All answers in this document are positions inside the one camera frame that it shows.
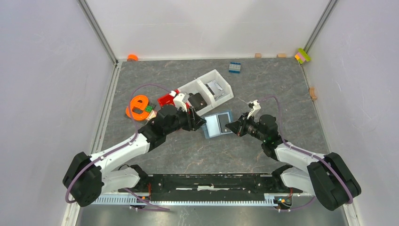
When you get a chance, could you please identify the orange round cap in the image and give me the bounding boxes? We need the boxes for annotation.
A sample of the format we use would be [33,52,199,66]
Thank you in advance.
[127,54,138,61]

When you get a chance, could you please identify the clear plastic packet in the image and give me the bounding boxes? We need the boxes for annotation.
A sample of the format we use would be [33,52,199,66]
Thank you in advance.
[214,90,225,101]

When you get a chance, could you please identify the orange letter e toy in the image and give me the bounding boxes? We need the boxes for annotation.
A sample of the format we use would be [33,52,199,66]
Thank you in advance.
[125,95,150,121]

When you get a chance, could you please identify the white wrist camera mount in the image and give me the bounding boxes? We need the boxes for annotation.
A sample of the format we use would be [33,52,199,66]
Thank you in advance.
[247,100,261,119]
[169,91,189,112]

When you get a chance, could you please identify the white plastic bin with packet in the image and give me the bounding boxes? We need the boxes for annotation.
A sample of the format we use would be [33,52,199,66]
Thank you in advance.
[196,69,234,108]

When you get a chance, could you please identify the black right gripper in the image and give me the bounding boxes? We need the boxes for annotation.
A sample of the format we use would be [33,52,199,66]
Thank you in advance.
[225,112,266,142]

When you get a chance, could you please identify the red plastic bin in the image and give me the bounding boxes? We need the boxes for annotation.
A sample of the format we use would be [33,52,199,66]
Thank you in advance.
[157,89,179,107]

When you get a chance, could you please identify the curved wooden piece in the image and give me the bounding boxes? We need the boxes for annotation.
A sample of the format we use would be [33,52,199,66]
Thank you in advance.
[309,87,318,101]

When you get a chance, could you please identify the green pink stacked bricks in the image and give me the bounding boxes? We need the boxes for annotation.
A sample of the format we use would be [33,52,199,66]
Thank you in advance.
[294,48,311,65]

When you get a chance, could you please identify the aluminium frame rail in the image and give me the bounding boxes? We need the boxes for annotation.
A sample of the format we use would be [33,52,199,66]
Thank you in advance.
[71,174,353,207]

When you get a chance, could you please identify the green toy brick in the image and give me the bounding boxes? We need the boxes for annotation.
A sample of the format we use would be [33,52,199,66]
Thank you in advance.
[144,105,153,113]

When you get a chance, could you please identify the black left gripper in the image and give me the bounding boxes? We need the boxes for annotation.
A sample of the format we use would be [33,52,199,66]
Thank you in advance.
[165,105,207,135]

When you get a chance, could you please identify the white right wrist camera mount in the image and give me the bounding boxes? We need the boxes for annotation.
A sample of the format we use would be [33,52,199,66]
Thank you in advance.
[247,100,261,119]

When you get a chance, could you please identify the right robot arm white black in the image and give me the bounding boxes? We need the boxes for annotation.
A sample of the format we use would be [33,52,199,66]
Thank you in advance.
[225,114,362,211]

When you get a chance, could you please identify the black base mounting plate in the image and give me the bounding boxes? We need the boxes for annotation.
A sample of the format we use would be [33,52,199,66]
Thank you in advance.
[130,173,302,201]

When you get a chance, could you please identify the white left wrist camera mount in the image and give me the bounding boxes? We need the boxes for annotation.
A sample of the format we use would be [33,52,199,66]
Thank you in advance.
[169,91,189,112]

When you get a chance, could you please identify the dark grey credit card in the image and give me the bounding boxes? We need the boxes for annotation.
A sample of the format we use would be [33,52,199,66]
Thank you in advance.
[217,113,231,134]

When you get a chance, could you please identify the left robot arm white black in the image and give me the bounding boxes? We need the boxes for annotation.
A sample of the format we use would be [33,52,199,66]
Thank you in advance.
[63,105,206,207]

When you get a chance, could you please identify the blue lego brick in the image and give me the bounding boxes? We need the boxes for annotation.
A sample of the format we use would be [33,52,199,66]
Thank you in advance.
[229,62,241,73]

